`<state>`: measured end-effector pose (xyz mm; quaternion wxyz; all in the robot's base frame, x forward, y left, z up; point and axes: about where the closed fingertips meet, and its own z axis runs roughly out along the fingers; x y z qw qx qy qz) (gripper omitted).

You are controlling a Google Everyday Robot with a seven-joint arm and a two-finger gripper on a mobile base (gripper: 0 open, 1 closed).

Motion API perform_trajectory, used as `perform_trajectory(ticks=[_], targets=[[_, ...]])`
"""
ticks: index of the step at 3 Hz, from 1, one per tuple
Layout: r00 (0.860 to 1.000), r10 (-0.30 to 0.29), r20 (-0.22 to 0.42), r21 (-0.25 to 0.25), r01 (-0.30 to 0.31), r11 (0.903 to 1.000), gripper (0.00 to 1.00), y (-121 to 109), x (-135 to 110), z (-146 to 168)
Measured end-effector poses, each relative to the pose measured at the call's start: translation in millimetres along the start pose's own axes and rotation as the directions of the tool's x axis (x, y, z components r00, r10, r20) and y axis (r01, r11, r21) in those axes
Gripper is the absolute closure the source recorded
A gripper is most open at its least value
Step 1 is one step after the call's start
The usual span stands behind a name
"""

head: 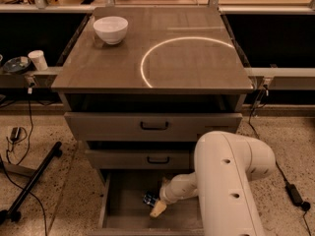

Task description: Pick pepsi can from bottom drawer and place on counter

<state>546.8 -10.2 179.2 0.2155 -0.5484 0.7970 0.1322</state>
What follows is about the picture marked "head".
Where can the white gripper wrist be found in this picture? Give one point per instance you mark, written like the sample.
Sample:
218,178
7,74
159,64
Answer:
166,192

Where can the blue pepsi can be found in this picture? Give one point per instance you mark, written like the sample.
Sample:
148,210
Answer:
150,199

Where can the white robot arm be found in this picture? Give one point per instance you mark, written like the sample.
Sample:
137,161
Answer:
224,164

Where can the open grey bottom drawer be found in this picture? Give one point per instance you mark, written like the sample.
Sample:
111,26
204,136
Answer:
123,212

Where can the grey middle drawer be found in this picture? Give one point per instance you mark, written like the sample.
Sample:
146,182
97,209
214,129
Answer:
140,159

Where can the grey drawer cabinet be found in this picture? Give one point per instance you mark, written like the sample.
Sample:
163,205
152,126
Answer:
172,60

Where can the grey top drawer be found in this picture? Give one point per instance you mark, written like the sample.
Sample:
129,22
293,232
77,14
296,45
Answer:
148,127

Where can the black power adapter right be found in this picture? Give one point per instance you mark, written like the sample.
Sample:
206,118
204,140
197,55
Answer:
293,194

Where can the black power adapter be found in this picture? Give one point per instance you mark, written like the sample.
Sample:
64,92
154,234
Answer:
293,194
15,134

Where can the black stand leg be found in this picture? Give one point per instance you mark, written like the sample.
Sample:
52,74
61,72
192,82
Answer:
12,212

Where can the black power adapter left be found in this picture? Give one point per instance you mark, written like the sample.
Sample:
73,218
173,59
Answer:
15,134

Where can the white ceramic bowl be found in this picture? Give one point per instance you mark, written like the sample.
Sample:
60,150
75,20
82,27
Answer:
112,29

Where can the white paper cup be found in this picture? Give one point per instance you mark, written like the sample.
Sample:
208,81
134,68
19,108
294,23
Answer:
38,59

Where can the dark blue plate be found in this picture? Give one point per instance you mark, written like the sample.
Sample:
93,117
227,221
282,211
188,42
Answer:
17,65

